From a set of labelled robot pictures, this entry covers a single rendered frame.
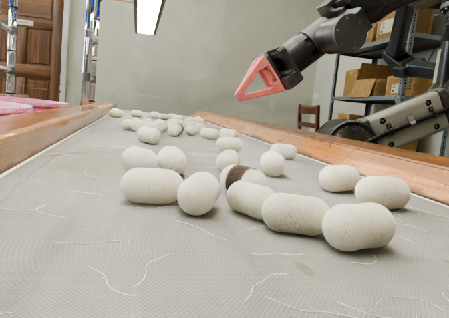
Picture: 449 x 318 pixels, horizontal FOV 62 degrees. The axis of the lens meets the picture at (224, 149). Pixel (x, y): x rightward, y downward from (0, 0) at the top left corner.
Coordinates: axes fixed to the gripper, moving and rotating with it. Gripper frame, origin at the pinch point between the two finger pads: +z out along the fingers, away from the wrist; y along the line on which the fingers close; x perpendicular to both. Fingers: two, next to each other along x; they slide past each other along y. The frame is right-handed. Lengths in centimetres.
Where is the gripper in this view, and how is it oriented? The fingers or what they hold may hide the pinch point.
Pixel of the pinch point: (240, 95)
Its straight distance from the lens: 64.8
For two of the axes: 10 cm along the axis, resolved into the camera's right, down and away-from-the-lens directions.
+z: -8.0, 5.9, -1.0
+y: 2.2, 1.3, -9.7
